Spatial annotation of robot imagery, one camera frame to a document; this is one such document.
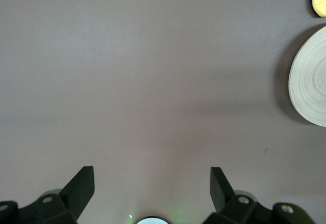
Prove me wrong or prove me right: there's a round light wooden plate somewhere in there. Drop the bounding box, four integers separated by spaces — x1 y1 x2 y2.
288 25 326 127

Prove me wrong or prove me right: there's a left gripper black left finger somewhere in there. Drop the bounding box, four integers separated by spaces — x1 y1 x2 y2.
0 166 95 224

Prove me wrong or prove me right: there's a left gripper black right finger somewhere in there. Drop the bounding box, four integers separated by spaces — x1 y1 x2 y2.
201 167 315 224

